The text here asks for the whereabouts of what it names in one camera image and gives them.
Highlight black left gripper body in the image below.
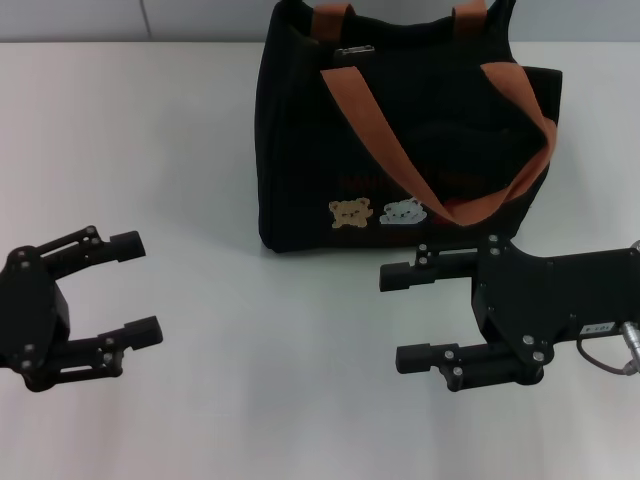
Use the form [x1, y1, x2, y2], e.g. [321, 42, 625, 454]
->
[0, 244, 75, 384]

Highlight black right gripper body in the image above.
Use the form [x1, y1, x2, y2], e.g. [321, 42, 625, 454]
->
[472, 234, 640, 362]

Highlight black food bag orange straps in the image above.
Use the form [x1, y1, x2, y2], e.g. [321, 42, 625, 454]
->
[253, 0, 564, 254]

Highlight right gripper cable with plug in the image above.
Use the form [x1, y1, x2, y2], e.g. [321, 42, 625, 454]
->
[575, 319, 640, 375]

